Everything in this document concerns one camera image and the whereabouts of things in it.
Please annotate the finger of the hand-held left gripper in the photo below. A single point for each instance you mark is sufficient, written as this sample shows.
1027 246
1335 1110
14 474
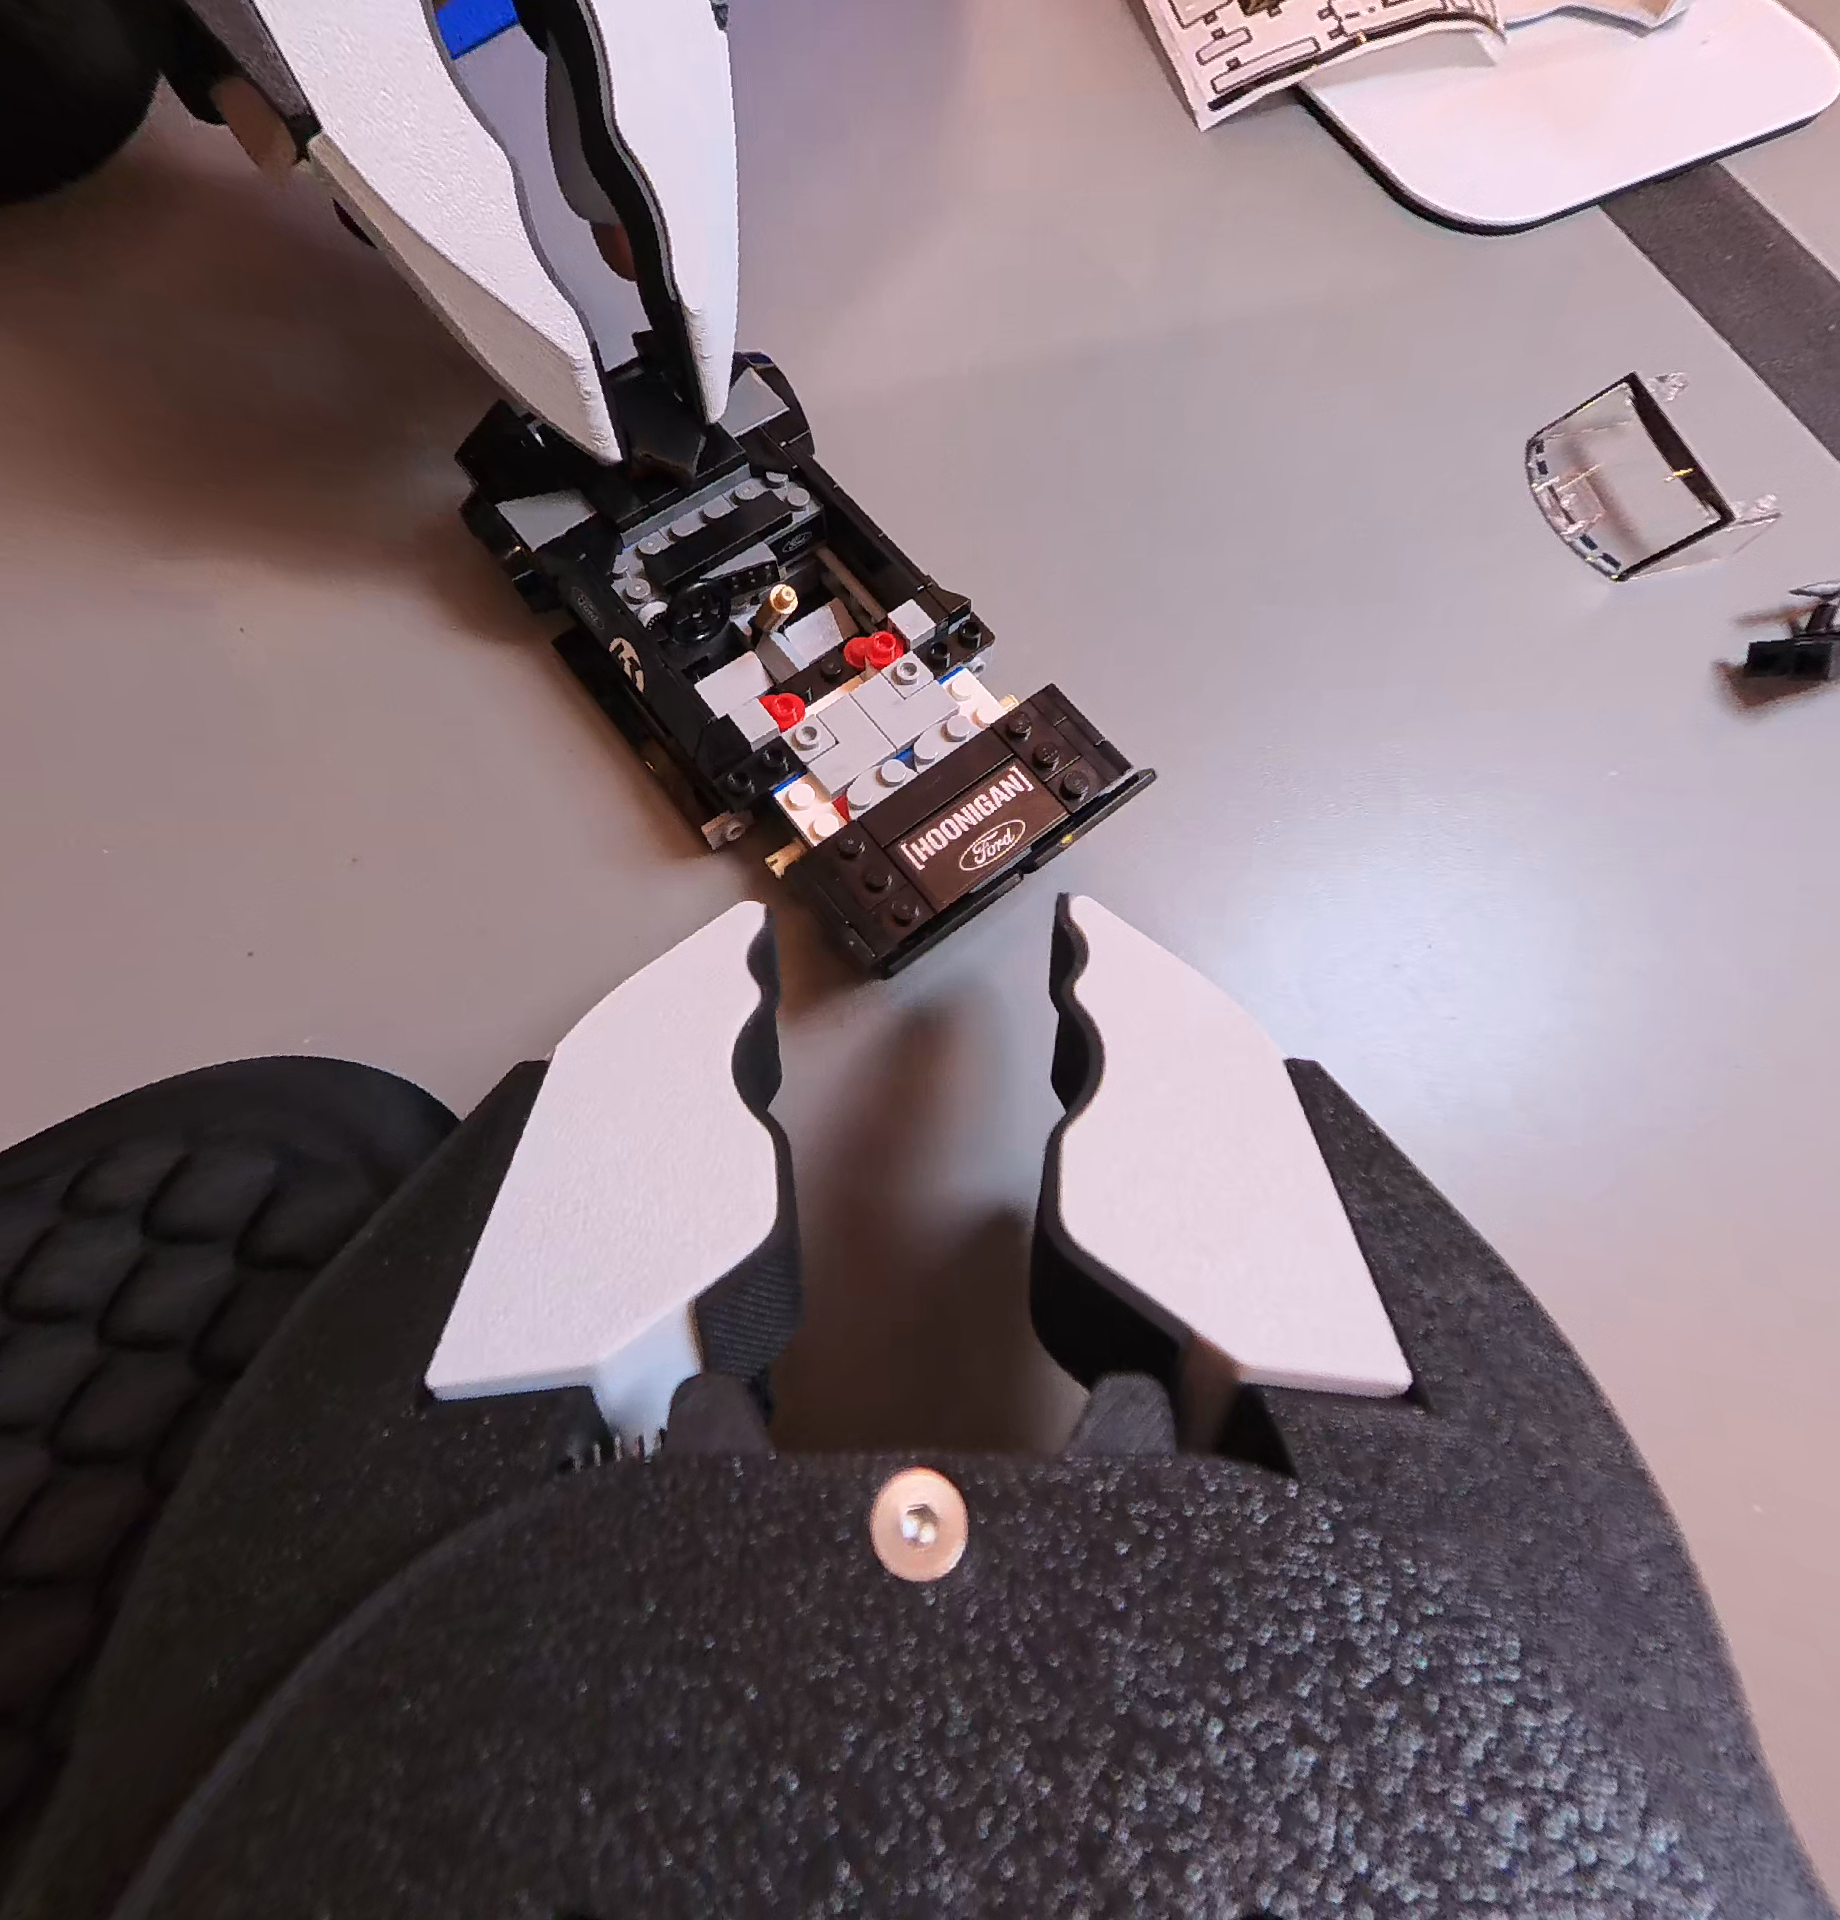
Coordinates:
441 182
667 150

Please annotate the lego car model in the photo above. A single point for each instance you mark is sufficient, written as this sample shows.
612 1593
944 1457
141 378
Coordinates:
831 661

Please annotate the clear lego windshield piece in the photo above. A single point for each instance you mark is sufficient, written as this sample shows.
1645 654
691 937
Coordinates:
1642 481

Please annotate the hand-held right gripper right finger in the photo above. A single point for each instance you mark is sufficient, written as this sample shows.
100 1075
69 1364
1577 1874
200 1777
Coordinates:
1221 1201

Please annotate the lego sticker sheet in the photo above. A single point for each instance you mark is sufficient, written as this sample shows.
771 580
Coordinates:
1310 46

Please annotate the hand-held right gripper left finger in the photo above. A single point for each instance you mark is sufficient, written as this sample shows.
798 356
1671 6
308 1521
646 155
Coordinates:
621 1186

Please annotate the small black lego assembly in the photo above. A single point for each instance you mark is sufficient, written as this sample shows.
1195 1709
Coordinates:
1815 640

